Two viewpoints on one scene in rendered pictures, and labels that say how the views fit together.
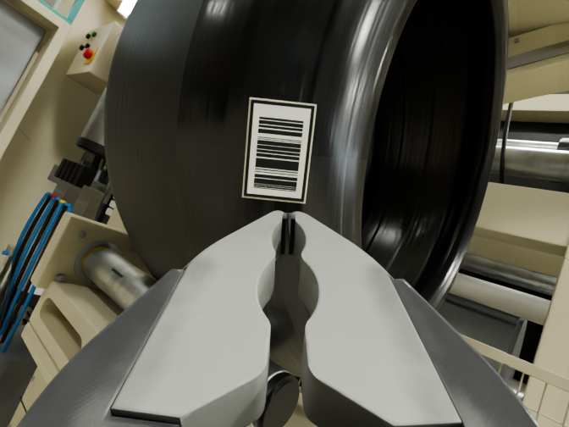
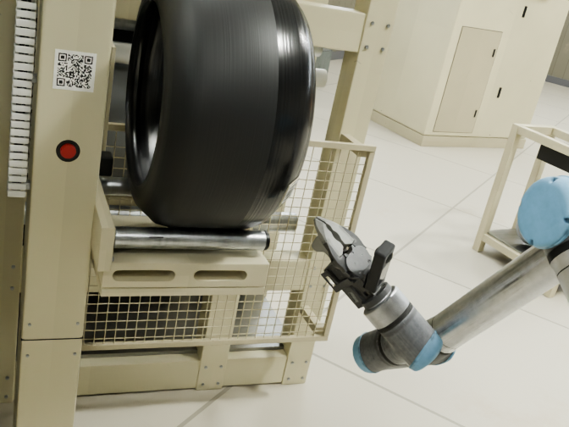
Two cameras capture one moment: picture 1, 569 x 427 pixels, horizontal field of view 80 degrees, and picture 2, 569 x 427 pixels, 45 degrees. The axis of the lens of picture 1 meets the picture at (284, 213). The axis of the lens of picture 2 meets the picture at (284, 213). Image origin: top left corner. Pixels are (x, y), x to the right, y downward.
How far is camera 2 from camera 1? 1.39 m
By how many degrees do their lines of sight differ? 70
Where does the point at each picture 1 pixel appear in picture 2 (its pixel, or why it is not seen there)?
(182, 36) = (259, 169)
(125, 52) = (212, 167)
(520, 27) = not seen: outside the picture
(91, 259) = (123, 239)
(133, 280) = (171, 235)
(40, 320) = (118, 281)
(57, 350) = (153, 283)
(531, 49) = not seen: outside the picture
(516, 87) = not seen: outside the picture
